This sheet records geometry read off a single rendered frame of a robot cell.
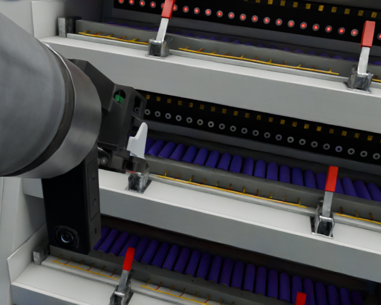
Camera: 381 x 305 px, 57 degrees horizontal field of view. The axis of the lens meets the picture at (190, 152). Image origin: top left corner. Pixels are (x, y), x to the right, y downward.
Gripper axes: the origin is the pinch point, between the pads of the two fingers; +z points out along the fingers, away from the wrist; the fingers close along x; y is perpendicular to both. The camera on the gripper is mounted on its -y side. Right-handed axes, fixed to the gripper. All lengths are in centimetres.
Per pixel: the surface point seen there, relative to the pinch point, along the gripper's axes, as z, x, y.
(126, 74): 1.2, 3.6, 12.1
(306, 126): 17.1, -23.6, 13.0
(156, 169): 10.1, -1.3, 0.2
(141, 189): 5.2, -1.0, -3.0
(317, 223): 4.6, -25.7, -2.1
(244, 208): 7.3, -16.0, -2.5
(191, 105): 17.1, -3.2, 12.8
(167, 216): 5.6, -5.7, -6.0
